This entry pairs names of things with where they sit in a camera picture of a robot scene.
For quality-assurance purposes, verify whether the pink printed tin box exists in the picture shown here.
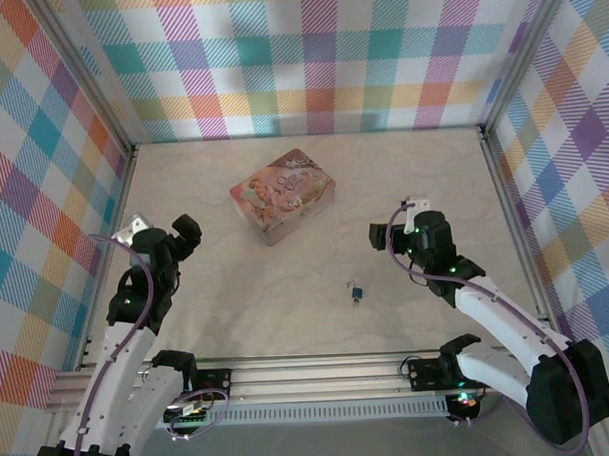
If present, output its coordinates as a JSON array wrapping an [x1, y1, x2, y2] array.
[[227, 146, 342, 249]]

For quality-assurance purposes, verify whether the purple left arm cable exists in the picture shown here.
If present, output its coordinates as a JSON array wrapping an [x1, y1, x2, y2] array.
[[64, 229, 232, 456]]

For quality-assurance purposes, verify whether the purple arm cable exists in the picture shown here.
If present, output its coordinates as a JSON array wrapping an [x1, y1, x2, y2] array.
[[64, 229, 232, 456], [386, 195, 593, 456]]

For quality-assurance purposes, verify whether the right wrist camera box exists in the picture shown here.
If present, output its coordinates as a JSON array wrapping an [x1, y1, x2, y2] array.
[[398, 195, 432, 236]]

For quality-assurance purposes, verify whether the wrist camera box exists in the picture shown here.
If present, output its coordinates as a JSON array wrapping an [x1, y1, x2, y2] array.
[[398, 195, 432, 236], [109, 212, 159, 251]]

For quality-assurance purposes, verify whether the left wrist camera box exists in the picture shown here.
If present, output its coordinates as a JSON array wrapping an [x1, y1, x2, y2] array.
[[109, 212, 159, 251]]

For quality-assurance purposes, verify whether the aluminium left side rail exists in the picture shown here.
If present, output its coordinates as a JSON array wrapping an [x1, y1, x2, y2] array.
[[69, 143, 148, 372]]

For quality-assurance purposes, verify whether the aluminium right side rail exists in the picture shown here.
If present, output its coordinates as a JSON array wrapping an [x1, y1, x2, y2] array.
[[478, 128, 563, 351]]

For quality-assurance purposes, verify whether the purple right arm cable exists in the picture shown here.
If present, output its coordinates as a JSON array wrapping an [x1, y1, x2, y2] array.
[[386, 195, 593, 456]]

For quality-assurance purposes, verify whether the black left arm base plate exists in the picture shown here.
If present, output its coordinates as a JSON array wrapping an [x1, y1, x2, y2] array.
[[181, 368, 235, 404]]

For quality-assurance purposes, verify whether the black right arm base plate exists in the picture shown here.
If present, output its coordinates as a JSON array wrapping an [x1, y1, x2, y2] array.
[[406, 356, 471, 392]]

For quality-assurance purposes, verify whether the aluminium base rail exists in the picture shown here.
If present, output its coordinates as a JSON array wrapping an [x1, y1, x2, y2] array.
[[42, 344, 599, 412]]

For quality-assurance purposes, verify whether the grey slotted cable duct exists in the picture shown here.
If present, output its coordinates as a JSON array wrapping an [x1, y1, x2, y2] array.
[[155, 400, 452, 430]]

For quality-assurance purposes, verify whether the aluminium left frame post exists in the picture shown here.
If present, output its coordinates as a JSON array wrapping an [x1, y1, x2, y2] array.
[[34, 0, 136, 154]]

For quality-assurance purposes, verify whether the aluminium frame post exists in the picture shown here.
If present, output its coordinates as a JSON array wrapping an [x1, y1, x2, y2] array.
[[34, 0, 136, 154], [474, 0, 582, 138]]

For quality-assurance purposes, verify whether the aluminium right frame post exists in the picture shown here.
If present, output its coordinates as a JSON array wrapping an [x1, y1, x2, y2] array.
[[474, 0, 582, 138]]

